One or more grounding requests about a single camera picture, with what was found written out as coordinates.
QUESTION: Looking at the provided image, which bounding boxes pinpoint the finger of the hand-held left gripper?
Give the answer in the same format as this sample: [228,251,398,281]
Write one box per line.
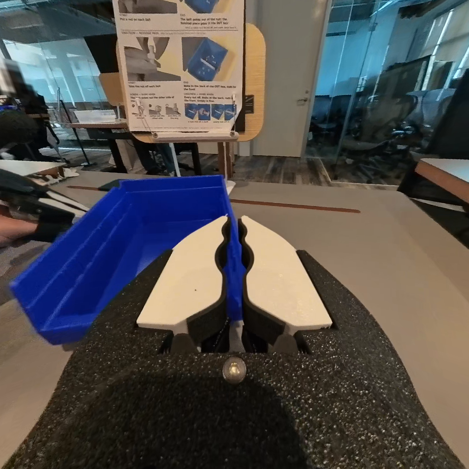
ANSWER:
[37,192,91,220]

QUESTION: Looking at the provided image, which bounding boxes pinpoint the blue plastic bin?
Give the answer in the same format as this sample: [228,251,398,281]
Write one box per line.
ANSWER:
[9,175,244,346]

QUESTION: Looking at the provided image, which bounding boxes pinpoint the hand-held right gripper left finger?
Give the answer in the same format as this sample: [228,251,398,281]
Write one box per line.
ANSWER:
[136,216,231,352]

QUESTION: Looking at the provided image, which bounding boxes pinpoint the printed instruction poster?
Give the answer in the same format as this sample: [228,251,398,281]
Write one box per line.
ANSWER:
[112,0,245,132]

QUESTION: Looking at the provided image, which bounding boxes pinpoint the instruction sheet on stand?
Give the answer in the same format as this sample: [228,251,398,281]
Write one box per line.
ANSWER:
[99,24,266,180]

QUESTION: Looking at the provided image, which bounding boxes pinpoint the black office chair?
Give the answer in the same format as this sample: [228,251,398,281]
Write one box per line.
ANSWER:
[399,90,458,156]
[341,137,404,182]

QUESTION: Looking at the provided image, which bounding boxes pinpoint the person's left hand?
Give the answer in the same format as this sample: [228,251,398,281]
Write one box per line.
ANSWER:
[0,215,39,247]

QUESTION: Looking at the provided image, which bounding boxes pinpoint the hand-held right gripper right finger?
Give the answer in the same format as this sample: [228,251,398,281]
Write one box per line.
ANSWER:
[238,215,333,353]

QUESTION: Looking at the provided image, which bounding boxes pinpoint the white door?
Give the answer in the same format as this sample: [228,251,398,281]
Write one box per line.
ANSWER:
[252,0,332,159]

